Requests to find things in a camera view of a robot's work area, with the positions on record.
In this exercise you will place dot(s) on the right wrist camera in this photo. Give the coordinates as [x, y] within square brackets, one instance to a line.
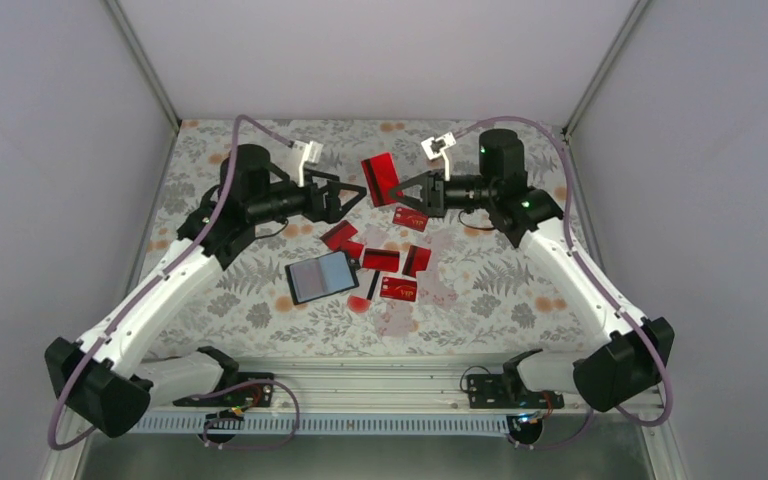
[501, 155]

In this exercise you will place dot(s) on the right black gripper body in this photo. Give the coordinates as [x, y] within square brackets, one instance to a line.
[486, 189]

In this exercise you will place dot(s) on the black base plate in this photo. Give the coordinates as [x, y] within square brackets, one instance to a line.
[515, 392]
[228, 394]

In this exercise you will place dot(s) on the red chip card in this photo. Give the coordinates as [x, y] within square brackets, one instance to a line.
[399, 289]

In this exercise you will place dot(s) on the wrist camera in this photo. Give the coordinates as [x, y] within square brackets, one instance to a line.
[501, 155]
[250, 169]

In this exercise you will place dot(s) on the red VIP card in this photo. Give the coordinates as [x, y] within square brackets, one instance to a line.
[410, 218]

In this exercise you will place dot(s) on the white floral card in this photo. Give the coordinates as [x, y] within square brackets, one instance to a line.
[400, 318]

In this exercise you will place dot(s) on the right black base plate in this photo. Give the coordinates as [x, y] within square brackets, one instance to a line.
[515, 392]

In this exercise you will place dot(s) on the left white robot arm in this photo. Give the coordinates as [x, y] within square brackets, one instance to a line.
[102, 377]

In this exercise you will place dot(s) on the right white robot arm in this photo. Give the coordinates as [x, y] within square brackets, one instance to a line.
[625, 354]

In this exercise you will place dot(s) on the black leather card holder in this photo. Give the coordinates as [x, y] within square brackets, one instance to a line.
[320, 277]

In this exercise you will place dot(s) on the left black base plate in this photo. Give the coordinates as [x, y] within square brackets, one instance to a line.
[228, 394]

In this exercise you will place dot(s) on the floral patterned table mat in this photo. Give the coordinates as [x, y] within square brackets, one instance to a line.
[505, 302]

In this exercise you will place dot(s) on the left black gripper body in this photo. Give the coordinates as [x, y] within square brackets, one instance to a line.
[264, 208]

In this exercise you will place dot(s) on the aluminium rail frame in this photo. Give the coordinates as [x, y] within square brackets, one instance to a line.
[413, 385]

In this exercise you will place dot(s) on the red card left pair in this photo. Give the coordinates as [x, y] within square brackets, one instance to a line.
[341, 238]

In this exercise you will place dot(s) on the white card red circle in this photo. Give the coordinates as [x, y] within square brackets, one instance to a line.
[360, 298]

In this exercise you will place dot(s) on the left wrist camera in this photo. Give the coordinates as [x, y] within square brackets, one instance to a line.
[250, 169]

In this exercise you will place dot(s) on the red card black stripe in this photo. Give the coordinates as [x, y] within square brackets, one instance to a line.
[381, 260]

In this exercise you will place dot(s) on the grey slotted cable duct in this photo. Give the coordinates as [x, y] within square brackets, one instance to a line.
[192, 422]

